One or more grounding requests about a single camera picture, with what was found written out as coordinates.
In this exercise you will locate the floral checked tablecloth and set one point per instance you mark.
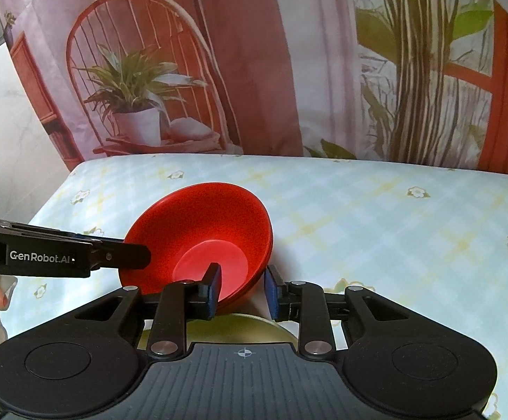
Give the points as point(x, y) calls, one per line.
point(367, 227)

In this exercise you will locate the cream plastic plate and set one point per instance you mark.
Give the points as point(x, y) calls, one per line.
point(236, 330)

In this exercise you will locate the red plastic bowl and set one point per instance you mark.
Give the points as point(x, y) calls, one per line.
point(201, 223)
point(270, 245)

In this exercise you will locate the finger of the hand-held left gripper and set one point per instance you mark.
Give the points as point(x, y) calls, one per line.
point(127, 254)

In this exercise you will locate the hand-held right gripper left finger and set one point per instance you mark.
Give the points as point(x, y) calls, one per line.
point(213, 289)

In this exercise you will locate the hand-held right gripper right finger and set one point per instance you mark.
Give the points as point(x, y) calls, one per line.
point(270, 291)

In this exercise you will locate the printed room scene backdrop cloth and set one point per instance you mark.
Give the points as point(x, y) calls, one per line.
point(280, 52)

